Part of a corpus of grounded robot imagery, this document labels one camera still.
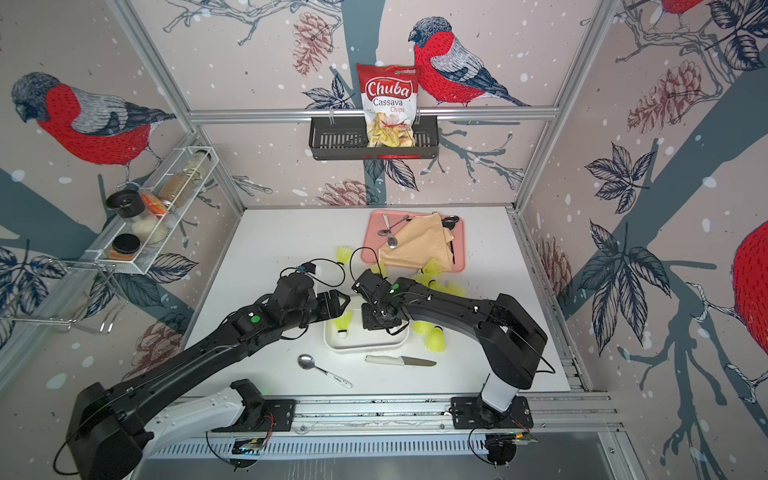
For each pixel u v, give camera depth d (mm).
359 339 861
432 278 974
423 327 882
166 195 762
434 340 853
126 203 633
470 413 723
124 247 619
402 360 816
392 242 1097
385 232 1104
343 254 1023
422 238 1102
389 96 817
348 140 1067
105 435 375
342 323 876
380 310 598
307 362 814
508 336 445
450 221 1138
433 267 973
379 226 1146
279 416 730
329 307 682
